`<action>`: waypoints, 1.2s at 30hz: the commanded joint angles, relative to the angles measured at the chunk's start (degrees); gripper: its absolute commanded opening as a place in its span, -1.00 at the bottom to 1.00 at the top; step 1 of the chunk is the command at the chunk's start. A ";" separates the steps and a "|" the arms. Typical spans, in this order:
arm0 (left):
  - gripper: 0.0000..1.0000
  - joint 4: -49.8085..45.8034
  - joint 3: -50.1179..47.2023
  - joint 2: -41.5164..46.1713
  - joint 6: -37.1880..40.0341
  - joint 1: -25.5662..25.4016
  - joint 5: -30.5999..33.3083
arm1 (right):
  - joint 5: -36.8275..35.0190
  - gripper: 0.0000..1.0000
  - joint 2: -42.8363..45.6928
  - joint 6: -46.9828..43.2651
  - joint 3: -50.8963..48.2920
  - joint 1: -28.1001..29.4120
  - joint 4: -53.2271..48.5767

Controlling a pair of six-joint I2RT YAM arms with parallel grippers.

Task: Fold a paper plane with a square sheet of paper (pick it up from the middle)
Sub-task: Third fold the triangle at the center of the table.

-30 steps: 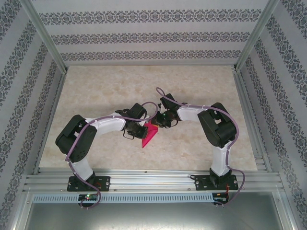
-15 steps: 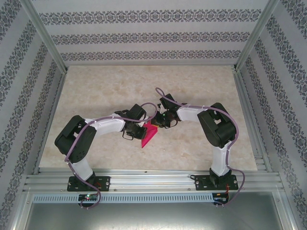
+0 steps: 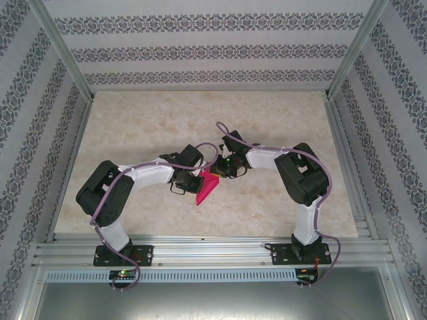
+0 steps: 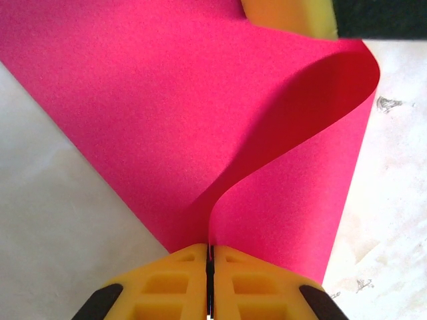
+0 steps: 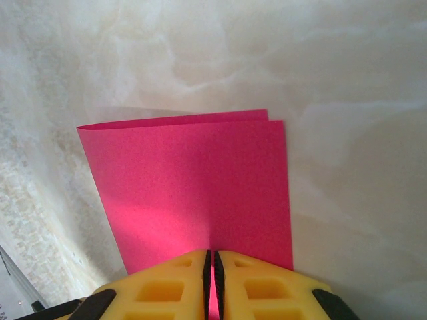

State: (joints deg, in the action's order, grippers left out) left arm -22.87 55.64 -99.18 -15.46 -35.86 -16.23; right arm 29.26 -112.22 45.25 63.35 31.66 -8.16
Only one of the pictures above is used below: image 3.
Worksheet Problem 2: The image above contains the magenta cloth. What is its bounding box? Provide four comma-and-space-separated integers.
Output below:
195, 166, 221, 207

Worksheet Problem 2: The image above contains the grey metal panel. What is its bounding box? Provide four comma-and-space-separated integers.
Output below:
33, 282, 396, 320

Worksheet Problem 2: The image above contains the right gripper thin black cable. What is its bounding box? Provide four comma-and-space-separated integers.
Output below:
230, 165, 250, 179

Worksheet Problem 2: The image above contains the wide aluminium mounting rail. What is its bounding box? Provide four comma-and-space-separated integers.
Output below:
31, 234, 396, 268

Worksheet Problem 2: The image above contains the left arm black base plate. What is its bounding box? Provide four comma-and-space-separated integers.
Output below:
93, 245, 155, 267

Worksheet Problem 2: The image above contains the slotted grey cable duct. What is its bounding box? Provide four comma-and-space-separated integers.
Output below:
45, 269, 299, 283

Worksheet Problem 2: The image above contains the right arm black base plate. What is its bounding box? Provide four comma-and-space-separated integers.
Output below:
270, 242, 333, 266

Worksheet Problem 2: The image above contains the aluminium side rail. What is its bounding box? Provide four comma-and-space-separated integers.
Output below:
324, 98, 380, 240
45, 98, 96, 243

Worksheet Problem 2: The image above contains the aluminium frame post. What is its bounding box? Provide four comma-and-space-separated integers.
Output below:
324, 0, 390, 100
28, 0, 95, 101

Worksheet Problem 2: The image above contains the aluminium frame bar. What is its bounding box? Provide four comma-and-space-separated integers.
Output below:
383, 265, 418, 320
13, 263, 46, 320

